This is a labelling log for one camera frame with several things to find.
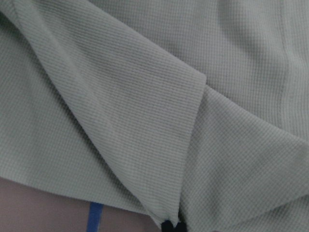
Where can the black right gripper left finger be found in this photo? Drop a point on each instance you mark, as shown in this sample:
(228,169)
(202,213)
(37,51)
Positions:
(167,226)

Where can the olive green long-sleeve shirt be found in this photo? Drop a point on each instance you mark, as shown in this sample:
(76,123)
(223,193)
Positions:
(192,111)

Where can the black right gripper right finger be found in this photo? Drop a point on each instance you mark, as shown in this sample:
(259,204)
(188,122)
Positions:
(180,227)

